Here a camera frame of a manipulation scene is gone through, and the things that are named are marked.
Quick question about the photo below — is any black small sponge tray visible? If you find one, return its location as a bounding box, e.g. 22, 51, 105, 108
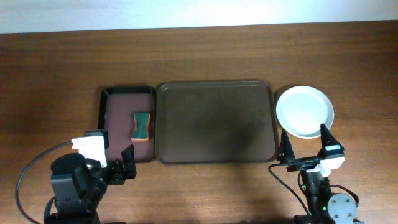
98, 86, 155, 163

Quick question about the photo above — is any black cable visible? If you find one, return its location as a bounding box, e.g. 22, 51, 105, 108
267, 163, 312, 217
14, 140, 74, 224

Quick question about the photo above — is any right black cable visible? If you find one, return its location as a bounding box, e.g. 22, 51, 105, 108
267, 163, 312, 217

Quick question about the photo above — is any white plate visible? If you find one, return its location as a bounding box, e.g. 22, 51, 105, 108
275, 86, 335, 139

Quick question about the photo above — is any large brown serving tray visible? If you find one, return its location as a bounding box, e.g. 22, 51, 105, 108
155, 80, 279, 164

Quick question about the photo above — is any left black cable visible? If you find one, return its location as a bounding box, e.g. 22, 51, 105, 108
14, 140, 74, 224

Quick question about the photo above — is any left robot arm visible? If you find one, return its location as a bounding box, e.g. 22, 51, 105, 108
44, 129, 137, 224

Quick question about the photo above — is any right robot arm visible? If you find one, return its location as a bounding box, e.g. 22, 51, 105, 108
269, 124, 360, 224

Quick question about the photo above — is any green and orange sponge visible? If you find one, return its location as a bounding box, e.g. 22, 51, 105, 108
131, 113, 151, 142

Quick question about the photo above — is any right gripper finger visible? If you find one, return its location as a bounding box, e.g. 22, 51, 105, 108
277, 129, 295, 162
320, 124, 343, 149

